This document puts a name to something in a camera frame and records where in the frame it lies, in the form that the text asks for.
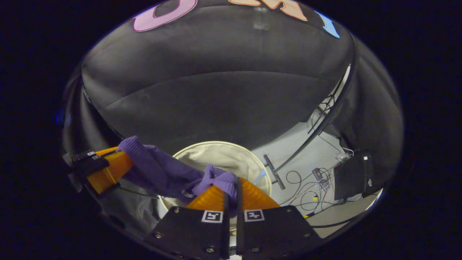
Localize black backdrop cloth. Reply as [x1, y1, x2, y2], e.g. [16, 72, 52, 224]
[61, 0, 404, 217]

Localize black clothes rack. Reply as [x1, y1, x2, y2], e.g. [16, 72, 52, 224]
[263, 34, 359, 191]

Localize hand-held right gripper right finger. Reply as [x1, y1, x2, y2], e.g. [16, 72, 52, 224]
[236, 176, 322, 260]

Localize purple ribbed knit top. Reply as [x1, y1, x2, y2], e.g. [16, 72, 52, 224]
[116, 135, 239, 207]

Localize tangled floor cables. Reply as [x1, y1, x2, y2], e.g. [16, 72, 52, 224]
[285, 144, 356, 219]

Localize beige laundry hamper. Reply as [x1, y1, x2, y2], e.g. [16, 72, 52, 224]
[158, 141, 273, 231]

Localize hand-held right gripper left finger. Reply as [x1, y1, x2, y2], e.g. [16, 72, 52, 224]
[144, 184, 230, 260]

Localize black box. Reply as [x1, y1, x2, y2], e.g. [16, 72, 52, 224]
[334, 151, 375, 201]

